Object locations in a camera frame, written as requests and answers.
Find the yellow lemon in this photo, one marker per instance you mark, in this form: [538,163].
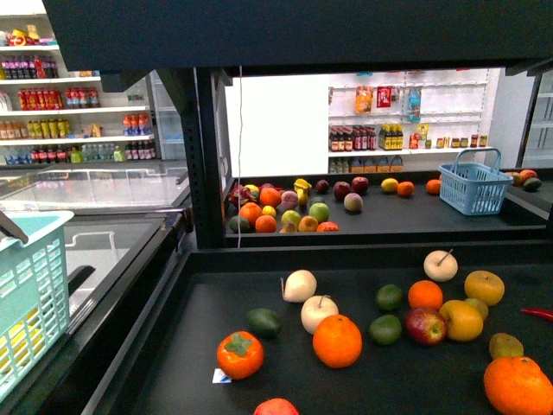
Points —
[24,341]

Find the large orange right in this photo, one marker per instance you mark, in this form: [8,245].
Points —
[517,385]

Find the green lime lower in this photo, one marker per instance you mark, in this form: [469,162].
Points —
[385,330]

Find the brown green pear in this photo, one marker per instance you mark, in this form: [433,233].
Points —
[505,345]

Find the dark green avocado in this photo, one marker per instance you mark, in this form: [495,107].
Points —
[264,322]

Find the red chili pepper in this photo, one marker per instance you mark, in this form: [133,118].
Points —
[541,313]

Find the yellow apple back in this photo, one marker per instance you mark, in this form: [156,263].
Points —
[485,286]

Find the red yellow apple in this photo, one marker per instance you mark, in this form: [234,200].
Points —
[425,326]

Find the white apple with stem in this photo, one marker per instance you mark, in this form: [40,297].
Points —
[315,309]

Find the green lime upper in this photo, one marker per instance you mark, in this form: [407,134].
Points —
[389,297]

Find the yellow apple front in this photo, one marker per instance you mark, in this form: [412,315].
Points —
[464,322]

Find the white pear with stem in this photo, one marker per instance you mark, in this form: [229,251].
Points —
[440,266]

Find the white round pear left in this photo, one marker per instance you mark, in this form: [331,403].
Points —
[299,286]

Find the grey basket handle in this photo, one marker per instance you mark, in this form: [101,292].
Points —
[11,229]

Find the white price sticker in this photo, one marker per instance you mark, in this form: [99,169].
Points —
[220,377]

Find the green lime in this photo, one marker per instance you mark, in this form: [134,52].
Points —
[389,297]
[385,330]

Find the light teal plastic shopping basket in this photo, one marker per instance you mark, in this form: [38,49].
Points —
[34,275]

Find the red apple front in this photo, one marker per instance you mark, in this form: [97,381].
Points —
[276,406]

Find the yellow lemon back shelf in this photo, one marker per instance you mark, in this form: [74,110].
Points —
[389,185]

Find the large orange mandarin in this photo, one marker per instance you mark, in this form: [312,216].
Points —
[337,341]

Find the small blue basket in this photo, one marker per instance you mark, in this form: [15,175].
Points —
[474,189]

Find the orange persimmon with green calyx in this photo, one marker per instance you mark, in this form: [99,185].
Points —
[240,355]

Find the orange middle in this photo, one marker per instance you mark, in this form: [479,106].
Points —
[425,294]

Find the black fruit shelf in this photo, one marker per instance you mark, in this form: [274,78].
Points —
[195,44]

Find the glass top freezer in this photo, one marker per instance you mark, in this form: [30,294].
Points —
[127,220]

